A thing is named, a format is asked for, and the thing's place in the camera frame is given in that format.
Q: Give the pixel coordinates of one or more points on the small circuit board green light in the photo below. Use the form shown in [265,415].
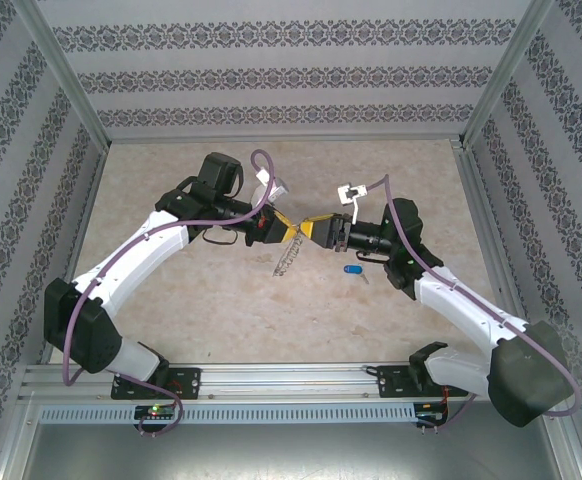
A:
[156,411]

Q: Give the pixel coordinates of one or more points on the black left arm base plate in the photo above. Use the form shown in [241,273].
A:
[186,382]

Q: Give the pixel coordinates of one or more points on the aluminium frame post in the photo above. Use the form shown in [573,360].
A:
[66,75]
[506,75]

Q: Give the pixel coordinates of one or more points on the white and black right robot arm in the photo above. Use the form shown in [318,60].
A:
[526,380]

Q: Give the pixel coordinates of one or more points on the grey metal sheet panel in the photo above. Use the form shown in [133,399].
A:
[291,452]

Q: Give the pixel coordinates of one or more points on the blue-capped key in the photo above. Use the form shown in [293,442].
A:
[352,269]

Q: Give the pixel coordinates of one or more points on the aluminium side frame bar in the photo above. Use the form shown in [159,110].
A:
[82,215]
[481,200]

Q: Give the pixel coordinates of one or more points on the aluminium mounting rail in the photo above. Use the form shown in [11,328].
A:
[281,382]

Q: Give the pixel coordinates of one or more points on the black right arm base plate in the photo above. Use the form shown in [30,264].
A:
[391,382]

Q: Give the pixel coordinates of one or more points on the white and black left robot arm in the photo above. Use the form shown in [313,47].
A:
[141,265]

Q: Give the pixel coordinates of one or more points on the grey rear frame bar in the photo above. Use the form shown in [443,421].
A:
[291,138]

